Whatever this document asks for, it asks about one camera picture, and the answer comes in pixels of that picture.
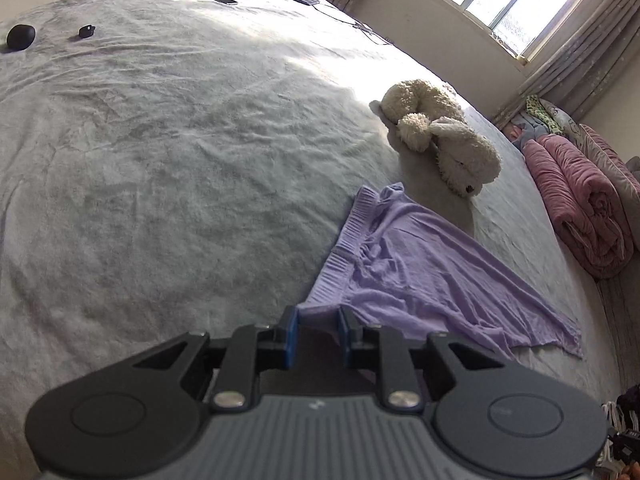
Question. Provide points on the pink folded quilt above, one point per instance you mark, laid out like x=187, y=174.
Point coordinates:
x=580, y=195

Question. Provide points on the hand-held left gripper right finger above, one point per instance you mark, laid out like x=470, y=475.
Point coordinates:
x=344, y=335

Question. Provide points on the floral bedding pile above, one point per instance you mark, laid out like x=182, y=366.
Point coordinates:
x=545, y=117

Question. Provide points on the purple pants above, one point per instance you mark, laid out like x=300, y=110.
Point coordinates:
x=425, y=260

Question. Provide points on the pile of clothes hangers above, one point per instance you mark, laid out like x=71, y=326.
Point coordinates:
x=622, y=435

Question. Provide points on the black round object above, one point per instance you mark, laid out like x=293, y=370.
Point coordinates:
x=21, y=37

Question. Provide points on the small black object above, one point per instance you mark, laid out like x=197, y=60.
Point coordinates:
x=87, y=31

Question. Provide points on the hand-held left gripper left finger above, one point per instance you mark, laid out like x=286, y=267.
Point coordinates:
x=293, y=335

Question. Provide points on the white plush dog toy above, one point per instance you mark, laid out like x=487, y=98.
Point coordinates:
x=465, y=155

